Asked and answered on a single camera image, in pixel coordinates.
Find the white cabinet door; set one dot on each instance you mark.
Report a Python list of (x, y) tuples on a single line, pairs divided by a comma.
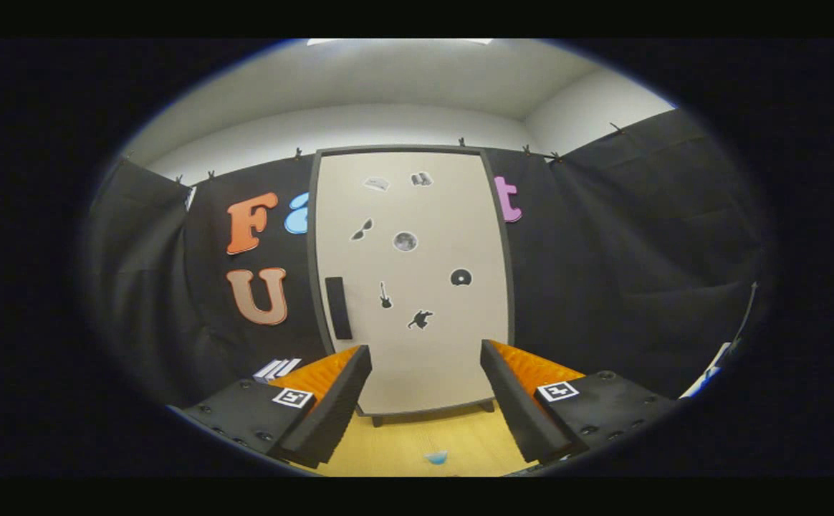
[(424, 358)]

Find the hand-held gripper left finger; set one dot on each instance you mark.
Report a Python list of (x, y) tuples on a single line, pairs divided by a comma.
[(331, 416)]

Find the blue and white tube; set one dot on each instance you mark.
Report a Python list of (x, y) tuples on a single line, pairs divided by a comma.
[(436, 456)]

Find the white spined book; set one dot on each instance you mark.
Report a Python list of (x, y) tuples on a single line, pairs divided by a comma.
[(262, 372), (286, 368), (274, 370)]

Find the black backdrop cloth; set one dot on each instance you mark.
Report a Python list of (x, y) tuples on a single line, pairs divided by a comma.
[(603, 251)]

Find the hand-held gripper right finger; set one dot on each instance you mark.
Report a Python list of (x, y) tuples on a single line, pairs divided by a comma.
[(514, 408)]

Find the white and blue object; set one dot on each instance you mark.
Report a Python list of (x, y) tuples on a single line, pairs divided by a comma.
[(707, 373)]

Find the row of black cloth clips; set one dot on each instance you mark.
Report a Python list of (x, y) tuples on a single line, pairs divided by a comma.
[(299, 153)]

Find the grey cabinet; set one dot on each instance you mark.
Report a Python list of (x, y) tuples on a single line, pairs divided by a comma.
[(312, 287)]

